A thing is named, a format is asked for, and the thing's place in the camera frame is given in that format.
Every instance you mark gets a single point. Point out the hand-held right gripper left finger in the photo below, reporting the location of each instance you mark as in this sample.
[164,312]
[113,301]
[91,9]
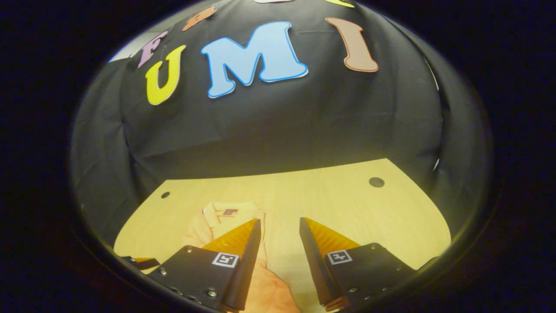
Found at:
[247,274]

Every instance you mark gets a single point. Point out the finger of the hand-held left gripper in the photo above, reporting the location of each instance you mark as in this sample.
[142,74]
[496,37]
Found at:
[141,264]

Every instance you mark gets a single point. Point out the round black table grommet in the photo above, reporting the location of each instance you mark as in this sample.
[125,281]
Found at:
[376,182]
[165,194]

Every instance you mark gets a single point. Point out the orange T-shirt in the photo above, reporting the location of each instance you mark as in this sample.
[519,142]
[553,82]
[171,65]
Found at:
[271,291]

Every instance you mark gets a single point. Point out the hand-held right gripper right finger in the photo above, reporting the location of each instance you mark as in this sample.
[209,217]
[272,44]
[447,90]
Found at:
[317,269]

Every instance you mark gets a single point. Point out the black backdrop cloth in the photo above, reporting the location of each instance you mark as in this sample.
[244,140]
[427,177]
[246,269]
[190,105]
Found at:
[278,126]

